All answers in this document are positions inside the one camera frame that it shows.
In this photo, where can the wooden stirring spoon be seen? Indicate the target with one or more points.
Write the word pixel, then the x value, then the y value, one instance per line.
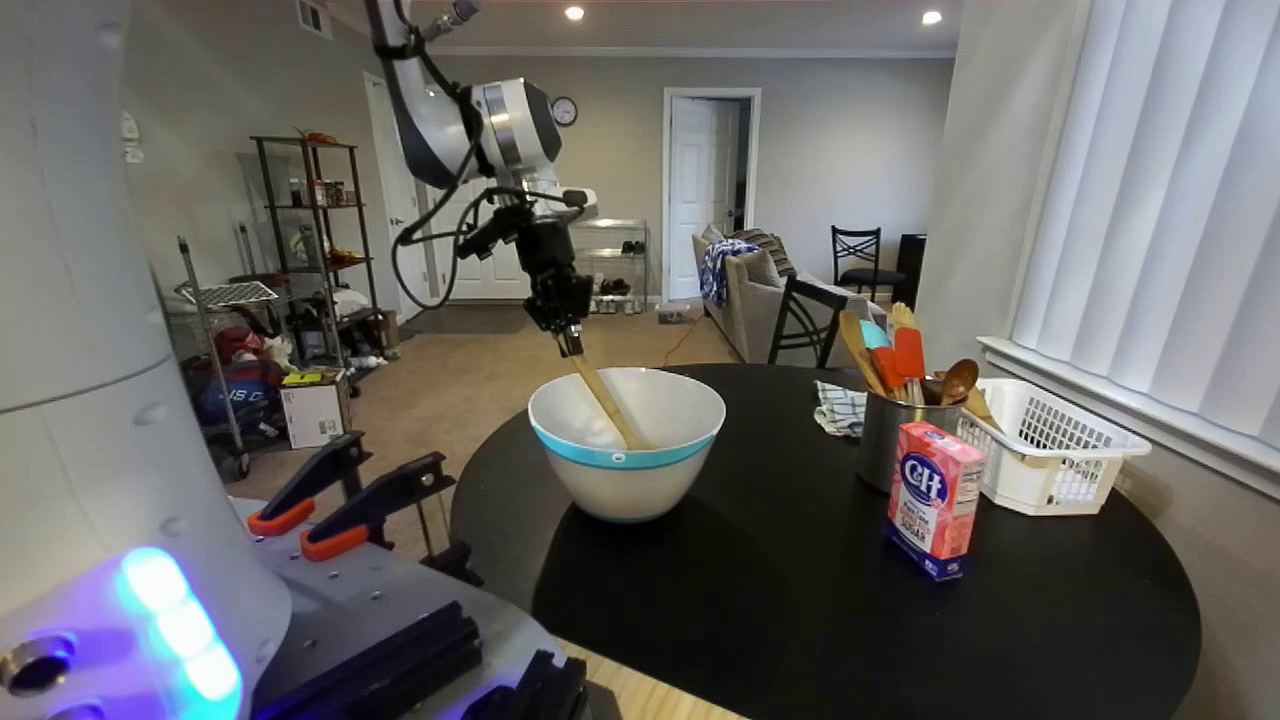
pixel 594 381

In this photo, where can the round black table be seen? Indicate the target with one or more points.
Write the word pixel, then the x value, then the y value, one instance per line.
pixel 775 589

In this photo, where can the white vertical blinds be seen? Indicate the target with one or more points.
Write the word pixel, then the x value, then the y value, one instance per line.
pixel 1156 251

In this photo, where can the steel utensil holder cup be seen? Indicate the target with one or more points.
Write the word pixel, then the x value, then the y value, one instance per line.
pixel 916 447

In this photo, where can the red spatula in cup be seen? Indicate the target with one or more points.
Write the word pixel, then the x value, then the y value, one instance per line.
pixel 901 358

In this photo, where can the black metal chair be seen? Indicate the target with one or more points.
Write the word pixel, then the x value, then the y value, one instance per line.
pixel 807 321

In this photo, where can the wooden spatula in cup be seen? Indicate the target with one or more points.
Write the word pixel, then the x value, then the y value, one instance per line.
pixel 855 343

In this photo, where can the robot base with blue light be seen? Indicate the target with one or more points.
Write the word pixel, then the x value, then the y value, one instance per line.
pixel 130 585

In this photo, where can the glass shoe shelf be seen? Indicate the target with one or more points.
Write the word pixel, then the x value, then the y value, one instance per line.
pixel 614 252

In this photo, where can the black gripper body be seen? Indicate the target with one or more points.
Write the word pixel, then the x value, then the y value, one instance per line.
pixel 539 224

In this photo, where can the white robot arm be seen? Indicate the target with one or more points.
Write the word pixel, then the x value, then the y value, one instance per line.
pixel 498 135

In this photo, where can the brown wooden spoon in cup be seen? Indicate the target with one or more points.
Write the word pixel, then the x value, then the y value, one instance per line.
pixel 957 381

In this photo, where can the round wall clock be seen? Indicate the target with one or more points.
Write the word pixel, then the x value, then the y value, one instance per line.
pixel 564 108

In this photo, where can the black orange clamp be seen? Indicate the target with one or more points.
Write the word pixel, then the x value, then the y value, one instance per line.
pixel 329 466
pixel 364 512

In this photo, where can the beige sofa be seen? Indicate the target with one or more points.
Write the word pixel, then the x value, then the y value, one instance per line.
pixel 741 282

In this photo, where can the white bowl with blue band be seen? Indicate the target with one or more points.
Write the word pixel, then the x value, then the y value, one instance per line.
pixel 606 473

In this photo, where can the white plastic basket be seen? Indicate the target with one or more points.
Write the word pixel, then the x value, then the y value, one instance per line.
pixel 1047 452

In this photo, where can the black metal storage rack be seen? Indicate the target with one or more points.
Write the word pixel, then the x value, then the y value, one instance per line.
pixel 313 204

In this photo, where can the pink sugar carton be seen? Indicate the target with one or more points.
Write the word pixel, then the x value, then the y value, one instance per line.
pixel 934 535

